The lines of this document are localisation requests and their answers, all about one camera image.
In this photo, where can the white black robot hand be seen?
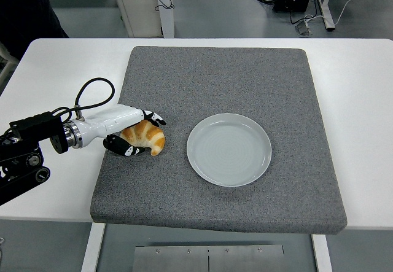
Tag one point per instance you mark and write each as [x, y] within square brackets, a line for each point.
[113, 118]

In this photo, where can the golden croissant bread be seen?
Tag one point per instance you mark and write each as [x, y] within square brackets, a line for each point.
[153, 137]

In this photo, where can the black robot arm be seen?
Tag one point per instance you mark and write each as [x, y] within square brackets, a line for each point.
[33, 127]

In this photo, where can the round grey plate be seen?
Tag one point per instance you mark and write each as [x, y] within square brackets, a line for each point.
[228, 150]

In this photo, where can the grey metal plate with screws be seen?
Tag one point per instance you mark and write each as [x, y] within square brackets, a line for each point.
[184, 259]

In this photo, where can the grey felt mat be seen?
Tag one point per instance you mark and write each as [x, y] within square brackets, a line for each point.
[215, 81]

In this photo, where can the white table leg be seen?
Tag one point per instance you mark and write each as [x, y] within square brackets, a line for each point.
[321, 253]
[92, 250]

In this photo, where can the person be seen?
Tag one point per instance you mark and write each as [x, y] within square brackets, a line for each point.
[21, 8]

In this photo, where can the small grey floor box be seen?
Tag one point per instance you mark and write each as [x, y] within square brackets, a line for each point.
[304, 29]

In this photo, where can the white desk leg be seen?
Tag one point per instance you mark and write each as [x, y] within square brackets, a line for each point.
[327, 5]

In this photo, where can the white post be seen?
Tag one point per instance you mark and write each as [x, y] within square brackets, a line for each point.
[167, 23]

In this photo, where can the white chair frame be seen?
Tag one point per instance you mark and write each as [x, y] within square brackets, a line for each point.
[7, 64]

